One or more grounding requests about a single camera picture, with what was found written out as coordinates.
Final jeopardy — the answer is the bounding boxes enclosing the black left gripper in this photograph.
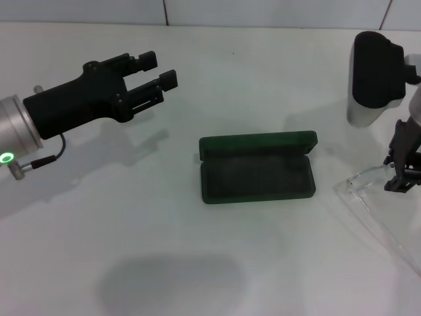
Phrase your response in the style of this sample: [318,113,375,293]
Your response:
[22,51,179,140]

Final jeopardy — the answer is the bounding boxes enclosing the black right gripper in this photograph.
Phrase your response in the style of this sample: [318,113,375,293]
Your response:
[383,118,421,194]

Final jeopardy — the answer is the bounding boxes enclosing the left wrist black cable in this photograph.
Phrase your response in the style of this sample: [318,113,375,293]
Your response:
[31,132,67,169]

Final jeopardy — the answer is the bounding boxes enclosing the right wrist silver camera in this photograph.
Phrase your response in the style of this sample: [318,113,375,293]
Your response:
[346,30,407,128]

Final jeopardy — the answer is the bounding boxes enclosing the green glasses case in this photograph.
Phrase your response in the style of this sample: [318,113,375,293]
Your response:
[199,130,318,205]

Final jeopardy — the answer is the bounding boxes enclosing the clear white glasses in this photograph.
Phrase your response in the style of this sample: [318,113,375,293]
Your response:
[334,163,421,278]

